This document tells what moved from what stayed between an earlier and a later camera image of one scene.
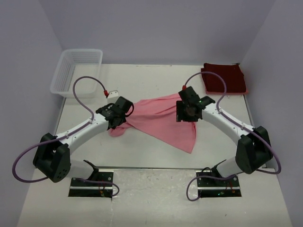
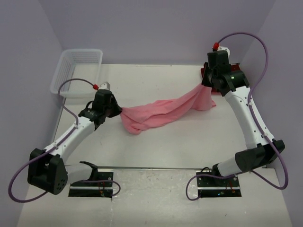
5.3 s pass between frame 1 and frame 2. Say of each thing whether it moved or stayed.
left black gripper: moved
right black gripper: moved
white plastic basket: stayed
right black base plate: stayed
